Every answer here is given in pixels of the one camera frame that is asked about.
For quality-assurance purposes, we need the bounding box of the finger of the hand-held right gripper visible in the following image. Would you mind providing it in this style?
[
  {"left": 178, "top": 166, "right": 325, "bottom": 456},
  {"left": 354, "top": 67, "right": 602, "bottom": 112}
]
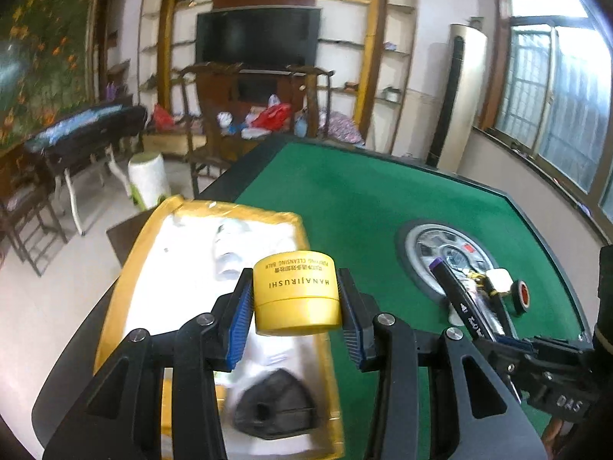
[
  {"left": 495, "top": 334, "right": 593, "bottom": 362},
  {"left": 500, "top": 351, "right": 575, "bottom": 394}
]

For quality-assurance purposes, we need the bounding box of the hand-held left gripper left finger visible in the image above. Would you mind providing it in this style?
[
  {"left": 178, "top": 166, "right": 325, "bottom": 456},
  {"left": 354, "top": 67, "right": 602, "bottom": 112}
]
[{"left": 42, "top": 267, "right": 256, "bottom": 460}]

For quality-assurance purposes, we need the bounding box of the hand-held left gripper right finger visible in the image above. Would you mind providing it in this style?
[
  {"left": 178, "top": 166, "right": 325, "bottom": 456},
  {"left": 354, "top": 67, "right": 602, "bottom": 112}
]
[{"left": 336, "top": 267, "right": 549, "bottom": 460}]

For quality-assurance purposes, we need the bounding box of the black tape roll red core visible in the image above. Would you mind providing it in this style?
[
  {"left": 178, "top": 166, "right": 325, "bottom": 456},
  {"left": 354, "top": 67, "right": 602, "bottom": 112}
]
[{"left": 510, "top": 280, "right": 532, "bottom": 317}]

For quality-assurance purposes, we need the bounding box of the yellow round cream jar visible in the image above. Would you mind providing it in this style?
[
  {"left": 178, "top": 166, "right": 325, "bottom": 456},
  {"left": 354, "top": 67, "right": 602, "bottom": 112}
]
[{"left": 252, "top": 250, "right": 343, "bottom": 336}]

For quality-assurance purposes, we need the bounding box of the black marker pen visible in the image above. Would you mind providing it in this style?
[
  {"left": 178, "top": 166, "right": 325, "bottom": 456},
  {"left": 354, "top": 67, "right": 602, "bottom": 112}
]
[{"left": 430, "top": 258, "right": 496, "bottom": 342}]

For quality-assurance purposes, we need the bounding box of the black triangular plastic piece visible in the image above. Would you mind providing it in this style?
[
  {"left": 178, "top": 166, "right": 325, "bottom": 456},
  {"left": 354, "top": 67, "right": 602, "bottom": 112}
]
[{"left": 231, "top": 369, "right": 321, "bottom": 440}]

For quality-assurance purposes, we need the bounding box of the white tray with yellow edges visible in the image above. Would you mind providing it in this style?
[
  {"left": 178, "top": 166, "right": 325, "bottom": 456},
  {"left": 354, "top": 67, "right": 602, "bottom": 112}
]
[{"left": 94, "top": 195, "right": 346, "bottom": 460}]

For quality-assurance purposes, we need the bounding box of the round table control panel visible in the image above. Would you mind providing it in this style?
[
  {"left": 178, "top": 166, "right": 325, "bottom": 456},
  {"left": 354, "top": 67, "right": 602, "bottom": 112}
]
[{"left": 395, "top": 220, "right": 519, "bottom": 342}]

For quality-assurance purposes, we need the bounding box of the white green plastic stool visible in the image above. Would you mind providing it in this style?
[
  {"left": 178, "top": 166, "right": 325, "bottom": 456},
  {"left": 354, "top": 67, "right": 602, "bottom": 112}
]
[{"left": 127, "top": 152, "right": 172, "bottom": 212}]

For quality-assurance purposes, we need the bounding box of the light wooden low cabinet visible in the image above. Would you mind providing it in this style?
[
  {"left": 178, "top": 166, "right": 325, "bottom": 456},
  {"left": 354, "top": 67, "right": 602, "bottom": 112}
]
[{"left": 144, "top": 129, "right": 207, "bottom": 156}]

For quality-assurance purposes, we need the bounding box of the floral cloth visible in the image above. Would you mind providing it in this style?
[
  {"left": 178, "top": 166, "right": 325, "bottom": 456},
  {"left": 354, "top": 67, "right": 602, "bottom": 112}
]
[{"left": 318, "top": 108, "right": 365, "bottom": 147}]

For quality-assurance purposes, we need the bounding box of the large red plastic bag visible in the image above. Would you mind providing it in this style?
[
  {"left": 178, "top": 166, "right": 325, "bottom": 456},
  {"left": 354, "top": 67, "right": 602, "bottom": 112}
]
[{"left": 251, "top": 104, "right": 292, "bottom": 130}]

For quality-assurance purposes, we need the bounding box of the small red plastic bag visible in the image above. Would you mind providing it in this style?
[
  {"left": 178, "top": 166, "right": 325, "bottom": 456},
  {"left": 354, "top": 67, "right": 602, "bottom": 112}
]
[{"left": 152, "top": 104, "right": 174, "bottom": 130}]

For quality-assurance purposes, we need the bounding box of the dark wooden armchair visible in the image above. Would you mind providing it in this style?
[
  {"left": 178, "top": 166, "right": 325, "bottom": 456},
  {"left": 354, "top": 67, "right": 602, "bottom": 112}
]
[
  {"left": 175, "top": 62, "right": 250, "bottom": 197},
  {"left": 287, "top": 64, "right": 336, "bottom": 141}
]

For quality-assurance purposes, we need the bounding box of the brown wooden side chair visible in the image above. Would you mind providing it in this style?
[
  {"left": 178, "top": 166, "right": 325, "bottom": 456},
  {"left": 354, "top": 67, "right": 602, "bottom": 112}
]
[{"left": 0, "top": 172, "right": 68, "bottom": 276}]

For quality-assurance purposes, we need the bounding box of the barred window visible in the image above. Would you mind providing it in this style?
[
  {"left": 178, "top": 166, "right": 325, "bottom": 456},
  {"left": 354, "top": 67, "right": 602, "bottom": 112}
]
[{"left": 484, "top": 14, "right": 613, "bottom": 231}]

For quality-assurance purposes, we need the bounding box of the black folding game table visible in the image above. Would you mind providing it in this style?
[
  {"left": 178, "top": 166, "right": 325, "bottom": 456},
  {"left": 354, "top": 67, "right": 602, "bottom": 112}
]
[{"left": 24, "top": 104, "right": 149, "bottom": 235}]

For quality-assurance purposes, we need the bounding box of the standing air conditioner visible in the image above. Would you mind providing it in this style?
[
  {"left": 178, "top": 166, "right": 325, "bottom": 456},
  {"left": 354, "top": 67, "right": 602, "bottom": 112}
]
[{"left": 428, "top": 23, "right": 488, "bottom": 173}]

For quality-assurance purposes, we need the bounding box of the black television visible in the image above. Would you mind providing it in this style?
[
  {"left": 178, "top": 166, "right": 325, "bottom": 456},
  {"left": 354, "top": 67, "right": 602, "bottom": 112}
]
[{"left": 196, "top": 6, "right": 321, "bottom": 70}]

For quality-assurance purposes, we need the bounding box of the wooden wall shelf unit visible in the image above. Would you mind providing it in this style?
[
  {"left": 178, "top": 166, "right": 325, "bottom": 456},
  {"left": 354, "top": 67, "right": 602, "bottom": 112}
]
[{"left": 139, "top": 0, "right": 417, "bottom": 154}]

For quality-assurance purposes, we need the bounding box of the flower wall picture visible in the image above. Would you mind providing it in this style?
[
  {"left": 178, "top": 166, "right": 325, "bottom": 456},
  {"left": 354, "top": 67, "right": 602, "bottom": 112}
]
[{"left": 0, "top": 0, "right": 94, "bottom": 147}]

